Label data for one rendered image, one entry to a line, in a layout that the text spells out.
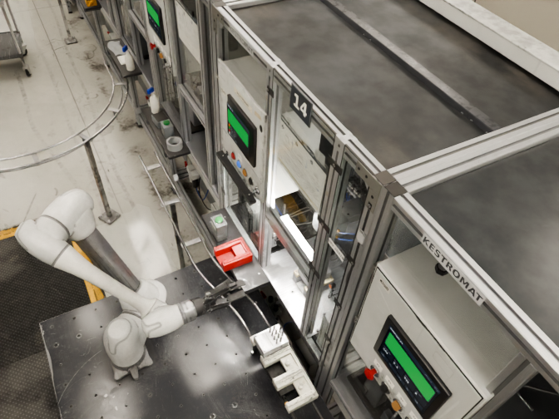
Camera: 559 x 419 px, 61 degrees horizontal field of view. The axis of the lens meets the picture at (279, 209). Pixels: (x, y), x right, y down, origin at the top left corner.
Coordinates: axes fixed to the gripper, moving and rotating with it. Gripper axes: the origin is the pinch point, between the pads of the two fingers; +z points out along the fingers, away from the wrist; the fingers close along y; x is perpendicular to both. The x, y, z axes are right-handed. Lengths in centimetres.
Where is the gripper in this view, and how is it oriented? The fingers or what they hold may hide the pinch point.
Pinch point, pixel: (238, 289)
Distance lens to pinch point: 204.1
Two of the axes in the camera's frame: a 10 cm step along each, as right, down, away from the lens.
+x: -4.8, -6.7, 5.7
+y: 0.6, -6.7, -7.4
